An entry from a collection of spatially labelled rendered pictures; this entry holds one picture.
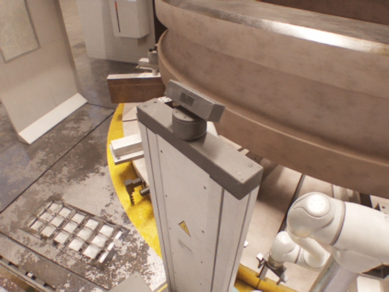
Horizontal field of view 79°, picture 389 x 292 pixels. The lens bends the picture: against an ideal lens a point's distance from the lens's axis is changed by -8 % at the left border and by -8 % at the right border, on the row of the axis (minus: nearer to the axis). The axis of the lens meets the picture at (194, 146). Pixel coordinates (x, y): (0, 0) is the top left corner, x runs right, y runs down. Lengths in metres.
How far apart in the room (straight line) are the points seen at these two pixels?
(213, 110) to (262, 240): 1.76
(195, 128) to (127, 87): 3.18
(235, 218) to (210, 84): 1.74
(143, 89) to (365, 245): 3.25
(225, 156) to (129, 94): 3.26
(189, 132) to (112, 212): 2.28
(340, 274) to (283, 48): 1.15
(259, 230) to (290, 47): 1.38
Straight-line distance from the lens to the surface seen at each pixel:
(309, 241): 1.08
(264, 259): 1.49
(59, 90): 4.44
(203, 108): 0.46
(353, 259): 0.84
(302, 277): 2.08
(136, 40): 5.45
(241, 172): 0.45
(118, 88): 3.68
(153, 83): 3.57
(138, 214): 2.65
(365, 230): 0.79
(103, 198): 2.87
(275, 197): 2.42
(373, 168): 1.83
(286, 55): 1.57
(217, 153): 0.48
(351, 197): 2.49
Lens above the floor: 2.09
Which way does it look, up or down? 39 degrees down
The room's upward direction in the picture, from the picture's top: straight up
